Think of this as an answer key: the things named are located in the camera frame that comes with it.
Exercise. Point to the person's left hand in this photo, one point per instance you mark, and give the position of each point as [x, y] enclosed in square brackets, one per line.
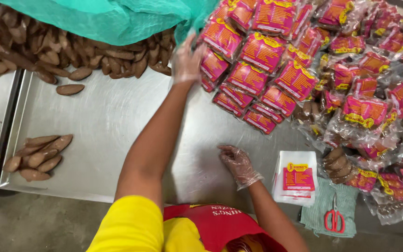
[186, 64]

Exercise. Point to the person's right hand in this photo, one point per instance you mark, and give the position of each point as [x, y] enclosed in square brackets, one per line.
[238, 166]

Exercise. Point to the person's right fingers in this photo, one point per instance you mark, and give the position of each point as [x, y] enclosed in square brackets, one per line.
[226, 151]

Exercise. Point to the person's left fingers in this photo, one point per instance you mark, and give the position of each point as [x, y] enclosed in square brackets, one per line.
[191, 45]

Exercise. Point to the stack of pink label packets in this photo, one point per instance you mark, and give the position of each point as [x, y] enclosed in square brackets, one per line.
[262, 52]

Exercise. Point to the red apron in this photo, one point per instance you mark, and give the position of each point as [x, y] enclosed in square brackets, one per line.
[219, 224]

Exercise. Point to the stack of empty labelled bags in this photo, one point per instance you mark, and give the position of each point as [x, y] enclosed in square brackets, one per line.
[296, 178]

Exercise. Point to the green plastic sheet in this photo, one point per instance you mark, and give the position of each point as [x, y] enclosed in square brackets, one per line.
[110, 19]

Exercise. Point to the green striped cloth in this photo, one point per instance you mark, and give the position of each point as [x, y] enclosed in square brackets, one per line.
[318, 213]

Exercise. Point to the large steel tray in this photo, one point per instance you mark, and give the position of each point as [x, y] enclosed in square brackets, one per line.
[107, 133]

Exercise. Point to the yellow shirt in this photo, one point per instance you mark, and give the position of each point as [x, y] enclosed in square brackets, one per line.
[131, 227]

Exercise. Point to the single brown oval biscuit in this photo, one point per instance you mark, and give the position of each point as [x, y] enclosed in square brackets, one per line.
[70, 89]

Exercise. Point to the large heap of brown biscuits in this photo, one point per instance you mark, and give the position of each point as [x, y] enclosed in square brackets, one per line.
[47, 49]

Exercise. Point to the loose heap of filled packets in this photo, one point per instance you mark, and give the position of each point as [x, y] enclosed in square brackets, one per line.
[369, 108]

